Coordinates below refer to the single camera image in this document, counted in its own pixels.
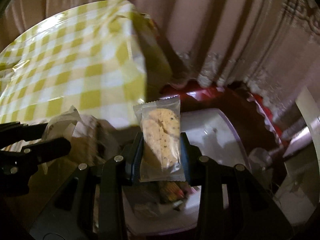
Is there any clear cookie packet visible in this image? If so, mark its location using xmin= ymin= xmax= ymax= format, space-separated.
xmin=133 ymin=96 xmax=185 ymax=182

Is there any beige curtain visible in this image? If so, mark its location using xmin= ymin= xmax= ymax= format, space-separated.
xmin=1 ymin=0 xmax=319 ymax=121

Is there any yellow checkered tablecloth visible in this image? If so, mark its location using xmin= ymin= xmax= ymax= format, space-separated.
xmin=1 ymin=0 xmax=172 ymax=128

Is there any yellow snack packet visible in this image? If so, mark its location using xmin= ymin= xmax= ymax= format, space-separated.
xmin=158 ymin=181 xmax=192 ymax=203

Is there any white storage box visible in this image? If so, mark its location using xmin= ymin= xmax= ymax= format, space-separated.
xmin=124 ymin=108 xmax=250 ymax=236

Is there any white nut packet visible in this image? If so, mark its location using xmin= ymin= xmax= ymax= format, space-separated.
xmin=42 ymin=106 xmax=120 ymax=166

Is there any red round stool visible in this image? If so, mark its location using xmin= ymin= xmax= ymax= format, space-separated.
xmin=160 ymin=80 xmax=289 ymax=160

